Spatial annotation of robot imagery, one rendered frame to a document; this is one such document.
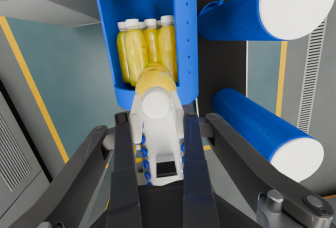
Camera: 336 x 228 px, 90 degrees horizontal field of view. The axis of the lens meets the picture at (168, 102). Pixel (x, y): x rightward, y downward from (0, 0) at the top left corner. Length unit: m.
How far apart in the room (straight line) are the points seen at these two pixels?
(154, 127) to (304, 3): 0.76
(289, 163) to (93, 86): 1.64
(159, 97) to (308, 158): 0.99
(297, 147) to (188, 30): 0.79
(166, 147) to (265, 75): 1.46
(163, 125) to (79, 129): 1.36
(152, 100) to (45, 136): 2.08
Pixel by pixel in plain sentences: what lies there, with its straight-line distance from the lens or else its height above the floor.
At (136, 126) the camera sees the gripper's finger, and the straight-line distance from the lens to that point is 0.16.
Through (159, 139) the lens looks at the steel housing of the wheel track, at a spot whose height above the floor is 0.93.
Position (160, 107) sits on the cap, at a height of 1.46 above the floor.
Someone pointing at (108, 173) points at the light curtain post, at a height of 0.86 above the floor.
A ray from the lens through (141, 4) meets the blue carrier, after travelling 0.72.
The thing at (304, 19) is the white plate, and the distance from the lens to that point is 0.84.
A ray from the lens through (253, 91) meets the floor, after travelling 2.05.
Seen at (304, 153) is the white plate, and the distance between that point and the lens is 1.09.
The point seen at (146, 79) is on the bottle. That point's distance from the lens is 0.25.
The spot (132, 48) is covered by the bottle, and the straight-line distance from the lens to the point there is 0.53.
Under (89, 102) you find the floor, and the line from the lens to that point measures 1.89.
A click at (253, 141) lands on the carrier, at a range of 1.12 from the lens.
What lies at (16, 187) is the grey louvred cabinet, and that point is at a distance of 2.15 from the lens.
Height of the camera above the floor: 1.66
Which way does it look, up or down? 69 degrees down
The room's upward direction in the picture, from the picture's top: 166 degrees clockwise
